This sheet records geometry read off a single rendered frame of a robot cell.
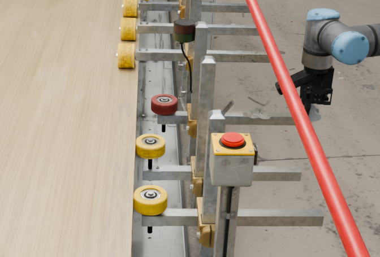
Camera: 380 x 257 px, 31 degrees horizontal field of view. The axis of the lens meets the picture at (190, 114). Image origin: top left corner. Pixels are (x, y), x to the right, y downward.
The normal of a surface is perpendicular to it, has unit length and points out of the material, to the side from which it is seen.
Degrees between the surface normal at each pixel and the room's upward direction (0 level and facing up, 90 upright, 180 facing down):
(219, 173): 90
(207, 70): 90
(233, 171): 90
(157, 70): 0
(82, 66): 0
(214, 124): 90
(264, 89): 0
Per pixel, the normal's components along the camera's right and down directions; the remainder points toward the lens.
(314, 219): 0.05, 0.47
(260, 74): 0.04, -0.89
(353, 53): 0.28, 0.45
